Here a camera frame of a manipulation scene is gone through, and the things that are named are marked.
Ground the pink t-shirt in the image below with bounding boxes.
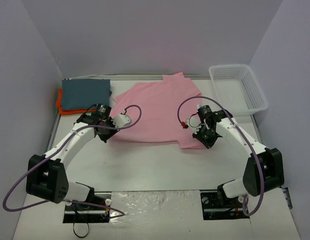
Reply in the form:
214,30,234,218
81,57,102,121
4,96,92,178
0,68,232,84
110,72,204,149

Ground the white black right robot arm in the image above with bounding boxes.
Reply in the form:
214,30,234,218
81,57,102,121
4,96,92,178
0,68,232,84
186,105,285,207

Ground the folded teal blue t-shirt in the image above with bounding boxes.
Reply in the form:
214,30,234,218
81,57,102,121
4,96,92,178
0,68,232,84
61,78,112,111

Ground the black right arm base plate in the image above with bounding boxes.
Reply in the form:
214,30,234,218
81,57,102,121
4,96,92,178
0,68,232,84
200,190,250,221

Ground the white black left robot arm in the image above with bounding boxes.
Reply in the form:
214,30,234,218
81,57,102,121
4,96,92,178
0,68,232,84
26,104,117,209

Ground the folded orange t-shirt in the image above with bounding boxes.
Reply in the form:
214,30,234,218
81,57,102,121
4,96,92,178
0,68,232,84
55,87,88,116

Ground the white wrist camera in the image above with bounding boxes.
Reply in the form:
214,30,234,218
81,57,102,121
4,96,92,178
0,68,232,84
181,117,202,134
111,109,132,131

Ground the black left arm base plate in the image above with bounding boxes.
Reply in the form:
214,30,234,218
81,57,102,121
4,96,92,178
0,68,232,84
62,203,110,224

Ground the white plastic basket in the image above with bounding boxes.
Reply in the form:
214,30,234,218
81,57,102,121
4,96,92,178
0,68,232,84
208,64,269,116

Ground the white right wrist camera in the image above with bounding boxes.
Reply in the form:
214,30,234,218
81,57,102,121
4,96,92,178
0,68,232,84
181,117,202,134

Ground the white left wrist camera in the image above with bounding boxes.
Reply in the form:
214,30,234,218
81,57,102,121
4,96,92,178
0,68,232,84
111,109,132,131

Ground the black cable loop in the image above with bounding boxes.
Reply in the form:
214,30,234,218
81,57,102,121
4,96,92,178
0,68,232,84
72,220,91,238

